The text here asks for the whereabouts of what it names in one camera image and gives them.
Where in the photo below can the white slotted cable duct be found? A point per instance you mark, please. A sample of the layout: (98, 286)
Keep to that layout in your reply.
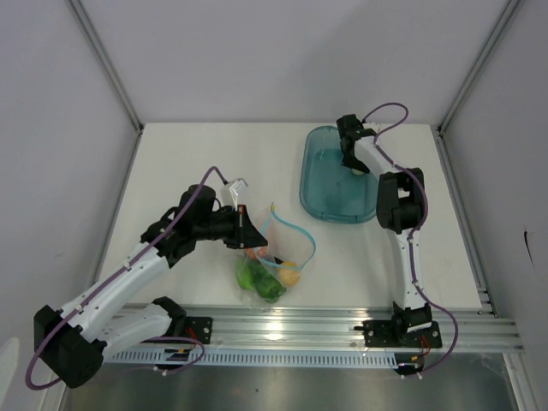
(248, 357)

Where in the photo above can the aluminium frame post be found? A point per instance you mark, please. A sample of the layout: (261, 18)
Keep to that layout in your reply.
(486, 52)
(96, 45)

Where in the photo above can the green bell pepper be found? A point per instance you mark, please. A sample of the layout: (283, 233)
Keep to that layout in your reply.
(268, 288)

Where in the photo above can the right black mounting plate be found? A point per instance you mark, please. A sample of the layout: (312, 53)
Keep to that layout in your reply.
(385, 334)

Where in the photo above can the left aluminium frame post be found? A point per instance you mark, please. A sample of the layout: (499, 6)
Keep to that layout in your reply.
(96, 45)

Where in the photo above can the right aluminium frame post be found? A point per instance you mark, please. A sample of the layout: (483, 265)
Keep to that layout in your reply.
(486, 52)

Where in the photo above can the yellow lemon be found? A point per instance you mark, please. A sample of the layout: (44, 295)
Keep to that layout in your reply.
(288, 274)

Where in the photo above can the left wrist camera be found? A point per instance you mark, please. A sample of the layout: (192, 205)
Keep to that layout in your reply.
(232, 191)

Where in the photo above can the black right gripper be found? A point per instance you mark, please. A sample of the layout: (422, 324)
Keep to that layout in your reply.
(358, 165)

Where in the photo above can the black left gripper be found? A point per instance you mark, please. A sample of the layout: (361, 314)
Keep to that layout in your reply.
(244, 235)

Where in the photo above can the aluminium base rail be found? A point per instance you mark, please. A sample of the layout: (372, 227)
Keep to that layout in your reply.
(332, 328)

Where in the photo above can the clear zip top bag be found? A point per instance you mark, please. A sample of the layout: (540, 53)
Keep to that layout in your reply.
(287, 241)

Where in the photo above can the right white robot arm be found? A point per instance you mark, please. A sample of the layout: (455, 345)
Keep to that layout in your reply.
(401, 210)

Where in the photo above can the teal plastic tub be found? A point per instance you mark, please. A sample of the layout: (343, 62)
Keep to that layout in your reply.
(330, 191)

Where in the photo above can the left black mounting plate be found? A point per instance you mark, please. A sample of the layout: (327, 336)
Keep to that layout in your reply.
(198, 328)

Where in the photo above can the green cucumber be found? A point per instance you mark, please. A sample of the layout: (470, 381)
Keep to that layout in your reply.
(245, 272)

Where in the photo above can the black mounting plate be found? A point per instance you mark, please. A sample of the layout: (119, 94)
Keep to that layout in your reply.
(198, 328)
(385, 334)

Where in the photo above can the orange tomato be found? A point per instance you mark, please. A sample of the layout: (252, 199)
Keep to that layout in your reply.
(257, 253)

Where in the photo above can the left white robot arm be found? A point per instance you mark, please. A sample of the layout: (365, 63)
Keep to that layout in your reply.
(74, 340)

